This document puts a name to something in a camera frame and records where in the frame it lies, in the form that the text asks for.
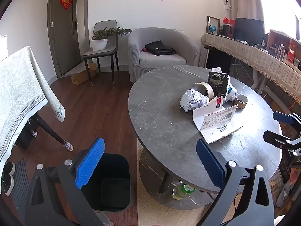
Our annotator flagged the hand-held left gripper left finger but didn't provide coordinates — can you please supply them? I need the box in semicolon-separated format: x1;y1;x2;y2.
25;138;111;226

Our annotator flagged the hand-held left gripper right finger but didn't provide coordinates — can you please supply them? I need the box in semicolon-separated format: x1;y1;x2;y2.
196;139;274;226

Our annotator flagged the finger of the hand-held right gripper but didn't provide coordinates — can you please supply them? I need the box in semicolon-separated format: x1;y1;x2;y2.
263;130;301;150
273;111;301;126

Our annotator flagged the black trash bin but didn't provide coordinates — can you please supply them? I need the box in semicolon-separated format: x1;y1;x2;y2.
79;153;135;212

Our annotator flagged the blue white tissue pack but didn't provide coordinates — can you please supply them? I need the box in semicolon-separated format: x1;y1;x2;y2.
227;86;238;102

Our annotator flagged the white paper ball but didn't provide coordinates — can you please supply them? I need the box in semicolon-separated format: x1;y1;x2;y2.
180;89;210;113

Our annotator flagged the green plastic bottle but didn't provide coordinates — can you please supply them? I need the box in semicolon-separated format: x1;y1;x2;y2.
172;182;196;200

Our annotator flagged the flattened white cardboard box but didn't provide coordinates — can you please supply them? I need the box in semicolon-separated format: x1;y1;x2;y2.
192;96;244;144

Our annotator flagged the small brown tape core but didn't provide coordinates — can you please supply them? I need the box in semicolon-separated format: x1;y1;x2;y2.
235;94;248;109

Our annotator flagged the dark table leg with sock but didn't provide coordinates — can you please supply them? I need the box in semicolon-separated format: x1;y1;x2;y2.
35;113;74;151

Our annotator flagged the beige fringed desk cloth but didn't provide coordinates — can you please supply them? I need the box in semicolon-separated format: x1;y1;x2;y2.
201;32;301;104

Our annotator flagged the black tissue bag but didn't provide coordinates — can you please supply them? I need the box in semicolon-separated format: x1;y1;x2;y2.
208;71;231;102

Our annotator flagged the cardboard desk organiser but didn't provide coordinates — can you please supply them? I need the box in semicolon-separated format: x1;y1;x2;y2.
268;29;301;64

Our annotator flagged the beige tape roll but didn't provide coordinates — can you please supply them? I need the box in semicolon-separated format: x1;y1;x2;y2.
192;82;214;98

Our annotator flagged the striped grey floor mat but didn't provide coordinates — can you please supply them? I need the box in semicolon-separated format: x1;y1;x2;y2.
11;158;32;217

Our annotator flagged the round grey marble table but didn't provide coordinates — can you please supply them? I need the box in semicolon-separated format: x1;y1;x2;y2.
136;139;236;226

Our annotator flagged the dark shoe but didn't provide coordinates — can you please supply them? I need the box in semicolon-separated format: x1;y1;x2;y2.
1;174;14;196
2;161;16;177

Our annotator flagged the black monitor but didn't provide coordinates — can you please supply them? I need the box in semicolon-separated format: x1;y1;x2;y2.
235;18;264;43

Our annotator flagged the white panel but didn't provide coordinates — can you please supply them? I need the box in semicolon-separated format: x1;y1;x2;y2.
199;47;210;67

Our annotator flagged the patterned pale green tablecloth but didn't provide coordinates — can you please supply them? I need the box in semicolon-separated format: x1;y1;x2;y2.
0;45;65;167

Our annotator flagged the wooden speaker box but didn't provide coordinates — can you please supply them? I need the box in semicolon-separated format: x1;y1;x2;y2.
222;24;235;37

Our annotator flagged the grey dining chair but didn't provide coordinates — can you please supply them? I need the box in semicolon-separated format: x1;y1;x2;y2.
82;20;119;87

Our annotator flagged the framed picture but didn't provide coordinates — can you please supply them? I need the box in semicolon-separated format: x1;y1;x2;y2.
206;16;221;34

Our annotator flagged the potted plant in white pot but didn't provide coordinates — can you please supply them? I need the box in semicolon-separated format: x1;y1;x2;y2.
90;27;132;51

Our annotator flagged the grey armchair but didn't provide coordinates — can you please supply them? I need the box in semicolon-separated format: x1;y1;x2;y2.
128;27;198;83

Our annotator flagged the black handbag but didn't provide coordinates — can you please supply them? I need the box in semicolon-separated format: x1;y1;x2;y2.
144;40;176;56

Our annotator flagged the grey door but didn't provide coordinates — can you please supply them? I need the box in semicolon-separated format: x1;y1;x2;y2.
47;0;81;77

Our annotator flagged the red diamond door decoration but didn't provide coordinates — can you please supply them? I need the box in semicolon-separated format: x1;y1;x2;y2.
59;0;72;11

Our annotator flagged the white desk frame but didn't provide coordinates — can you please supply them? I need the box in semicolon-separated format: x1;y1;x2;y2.
252;68;271;93

